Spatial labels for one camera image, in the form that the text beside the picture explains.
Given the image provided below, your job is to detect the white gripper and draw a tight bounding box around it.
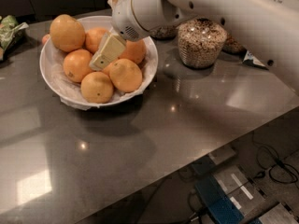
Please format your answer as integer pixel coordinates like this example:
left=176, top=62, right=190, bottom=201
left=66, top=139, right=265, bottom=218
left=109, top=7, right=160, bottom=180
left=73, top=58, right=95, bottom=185
left=89, top=0, right=150, bottom=71

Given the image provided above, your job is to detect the large orange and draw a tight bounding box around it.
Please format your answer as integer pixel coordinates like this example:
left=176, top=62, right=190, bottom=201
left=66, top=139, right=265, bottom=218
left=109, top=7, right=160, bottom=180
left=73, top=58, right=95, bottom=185
left=50, top=14, right=85, bottom=52

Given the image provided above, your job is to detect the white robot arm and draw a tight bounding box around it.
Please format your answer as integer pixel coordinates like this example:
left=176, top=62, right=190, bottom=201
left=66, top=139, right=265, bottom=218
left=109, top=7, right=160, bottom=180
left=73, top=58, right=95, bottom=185
left=109, top=0, right=299, bottom=93

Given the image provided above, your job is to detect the white bowl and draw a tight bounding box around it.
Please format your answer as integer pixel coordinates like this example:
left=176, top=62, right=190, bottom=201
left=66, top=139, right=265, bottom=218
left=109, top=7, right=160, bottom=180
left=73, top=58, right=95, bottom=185
left=39, top=16, right=158, bottom=110

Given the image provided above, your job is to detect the white paper bowl liner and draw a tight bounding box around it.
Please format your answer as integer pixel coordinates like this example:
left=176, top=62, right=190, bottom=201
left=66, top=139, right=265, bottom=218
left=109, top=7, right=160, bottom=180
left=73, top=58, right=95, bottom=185
left=40, top=37, right=158, bottom=110

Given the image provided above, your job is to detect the pink fruit behind bowl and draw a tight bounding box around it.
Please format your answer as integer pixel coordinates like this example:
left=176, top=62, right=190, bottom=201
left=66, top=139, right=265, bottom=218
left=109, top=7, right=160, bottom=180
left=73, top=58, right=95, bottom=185
left=42, top=34, right=50, bottom=45

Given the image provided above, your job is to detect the orange top middle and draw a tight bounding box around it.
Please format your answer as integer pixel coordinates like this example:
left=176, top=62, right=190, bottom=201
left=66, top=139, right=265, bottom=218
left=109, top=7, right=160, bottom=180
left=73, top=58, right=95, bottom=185
left=85, top=27, right=107, bottom=53

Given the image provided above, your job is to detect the orange top right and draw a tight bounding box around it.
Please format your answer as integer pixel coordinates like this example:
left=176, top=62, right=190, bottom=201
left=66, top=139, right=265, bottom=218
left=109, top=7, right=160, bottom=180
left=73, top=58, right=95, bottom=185
left=119, top=40, right=147, bottom=64

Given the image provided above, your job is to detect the small orange centre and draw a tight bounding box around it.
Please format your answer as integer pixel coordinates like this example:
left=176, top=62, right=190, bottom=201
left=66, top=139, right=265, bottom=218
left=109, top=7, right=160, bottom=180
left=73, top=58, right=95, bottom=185
left=102, top=61, right=116, bottom=76

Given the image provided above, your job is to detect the orange right front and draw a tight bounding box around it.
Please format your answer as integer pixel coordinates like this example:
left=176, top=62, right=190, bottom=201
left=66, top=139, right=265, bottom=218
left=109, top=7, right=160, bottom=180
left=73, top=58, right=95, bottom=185
left=109, top=59, right=143, bottom=92

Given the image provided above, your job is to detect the orange left middle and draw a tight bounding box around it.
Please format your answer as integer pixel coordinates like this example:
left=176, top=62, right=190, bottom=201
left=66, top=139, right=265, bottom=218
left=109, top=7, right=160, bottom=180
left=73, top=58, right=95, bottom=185
left=63, top=49, right=93, bottom=83

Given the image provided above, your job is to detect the orange bottom front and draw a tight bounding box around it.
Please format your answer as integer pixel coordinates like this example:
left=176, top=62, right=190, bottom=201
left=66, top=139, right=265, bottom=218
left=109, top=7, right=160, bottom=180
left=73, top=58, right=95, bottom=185
left=80, top=72, right=114, bottom=104

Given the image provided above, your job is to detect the glass jar pale cereal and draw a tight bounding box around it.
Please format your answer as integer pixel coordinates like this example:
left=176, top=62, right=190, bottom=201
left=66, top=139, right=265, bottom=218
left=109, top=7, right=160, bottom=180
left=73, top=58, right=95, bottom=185
left=150, top=26, right=177, bottom=40

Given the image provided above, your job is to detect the front glass jar granola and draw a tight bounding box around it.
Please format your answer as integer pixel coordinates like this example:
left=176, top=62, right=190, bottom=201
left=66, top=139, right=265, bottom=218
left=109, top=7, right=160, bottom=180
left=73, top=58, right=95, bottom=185
left=178, top=19, right=227, bottom=69

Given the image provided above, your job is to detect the green snack packet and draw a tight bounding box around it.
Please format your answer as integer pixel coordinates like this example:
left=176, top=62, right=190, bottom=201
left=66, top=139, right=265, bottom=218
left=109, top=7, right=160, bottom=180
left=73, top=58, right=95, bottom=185
left=0, top=15, right=29, bottom=61

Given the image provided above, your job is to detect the right glass jar cereal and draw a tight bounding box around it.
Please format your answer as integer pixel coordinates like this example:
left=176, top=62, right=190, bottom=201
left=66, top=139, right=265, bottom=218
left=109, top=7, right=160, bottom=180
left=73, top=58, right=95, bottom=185
left=222, top=34, right=246, bottom=54

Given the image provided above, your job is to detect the blue grey floor equipment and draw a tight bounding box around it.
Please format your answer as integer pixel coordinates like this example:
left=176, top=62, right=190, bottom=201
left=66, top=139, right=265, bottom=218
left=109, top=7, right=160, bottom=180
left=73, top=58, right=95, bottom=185
left=192, top=143, right=299, bottom=224

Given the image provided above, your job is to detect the black floor cable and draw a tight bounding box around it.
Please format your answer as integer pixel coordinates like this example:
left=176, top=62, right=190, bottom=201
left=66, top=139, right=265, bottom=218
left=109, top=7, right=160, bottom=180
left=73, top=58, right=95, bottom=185
left=251, top=131, right=299, bottom=191

